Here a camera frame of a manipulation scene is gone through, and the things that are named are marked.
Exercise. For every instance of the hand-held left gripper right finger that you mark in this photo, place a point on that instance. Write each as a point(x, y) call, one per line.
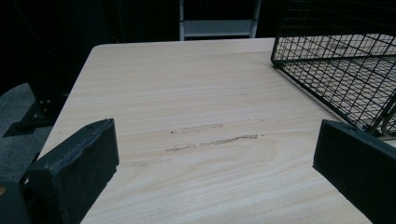
point(358, 165)

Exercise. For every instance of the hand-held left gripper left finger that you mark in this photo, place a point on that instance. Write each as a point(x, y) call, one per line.
point(70, 174)

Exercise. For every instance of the grey metal stand frame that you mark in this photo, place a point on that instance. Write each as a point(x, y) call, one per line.
point(218, 27)

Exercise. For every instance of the black metal stand base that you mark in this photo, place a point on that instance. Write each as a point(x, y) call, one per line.
point(32, 115)

